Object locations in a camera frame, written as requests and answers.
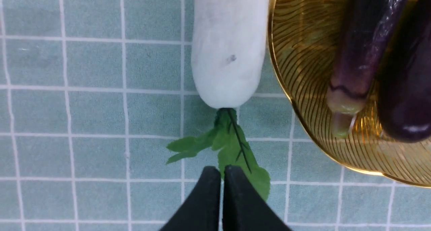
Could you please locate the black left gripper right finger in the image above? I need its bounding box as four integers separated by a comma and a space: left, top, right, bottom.
223, 165, 291, 231

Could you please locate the dark purple eggplant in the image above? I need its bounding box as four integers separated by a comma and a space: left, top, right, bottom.
377, 0, 431, 142

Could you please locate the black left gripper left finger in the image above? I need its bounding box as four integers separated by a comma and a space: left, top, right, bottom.
161, 166, 221, 231

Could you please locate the purple eggplant with stem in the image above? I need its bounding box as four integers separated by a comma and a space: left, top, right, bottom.
326, 0, 407, 138

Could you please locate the white radish with leaves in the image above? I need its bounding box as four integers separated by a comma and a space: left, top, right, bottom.
167, 0, 271, 201

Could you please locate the green checkered tablecloth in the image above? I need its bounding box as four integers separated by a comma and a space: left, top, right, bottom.
0, 0, 430, 231

